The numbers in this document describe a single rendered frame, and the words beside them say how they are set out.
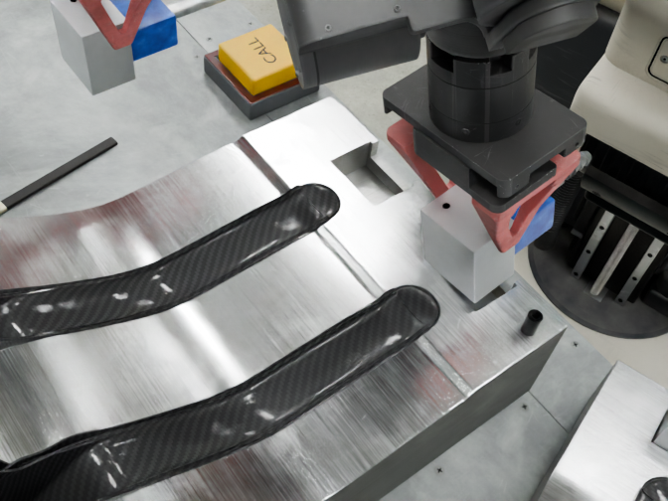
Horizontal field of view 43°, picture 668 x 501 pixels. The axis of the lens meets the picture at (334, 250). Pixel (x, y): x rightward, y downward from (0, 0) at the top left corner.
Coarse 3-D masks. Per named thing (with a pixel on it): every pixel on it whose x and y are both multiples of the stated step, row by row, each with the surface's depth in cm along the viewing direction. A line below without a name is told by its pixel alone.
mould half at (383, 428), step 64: (320, 128) 64; (192, 192) 60; (256, 192) 60; (0, 256) 51; (64, 256) 53; (128, 256) 56; (320, 256) 57; (384, 256) 57; (192, 320) 54; (256, 320) 54; (320, 320) 54; (448, 320) 55; (512, 320) 55; (0, 384) 44; (64, 384) 46; (128, 384) 48; (192, 384) 50; (384, 384) 52; (448, 384) 52; (512, 384) 57; (0, 448) 42; (256, 448) 48; (320, 448) 49; (384, 448) 49; (448, 448) 59
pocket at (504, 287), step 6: (504, 282) 59; (456, 288) 60; (498, 288) 59; (504, 288) 59; (510, 288) 59; (462, 294) 59; (486, 294) 60; (492, 294) 60; (498, 294) 59; (468, 300) 59; (480, 300) 59; (486, 300) 59; (492, 300) 59; (474, 306) 59; (480, 306) 59
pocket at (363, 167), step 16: (368, 144) 64; (336, 160) 63; (352, 160) 64; (368, 160) 65; (352, 176) 65; (368, 176) 65; (384, 176) 65; (368, 192) 64; (384, 192) 65; (400, 192) 64
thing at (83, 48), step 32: (64, 0) 60; (128, 0) 62; (160, 0) 63; (192, 0) 64; (224, 0) 66; (64, 32) 60; (96, 32) 58; (160, 32) 62; (96, 64) 60; (128, 64) 62
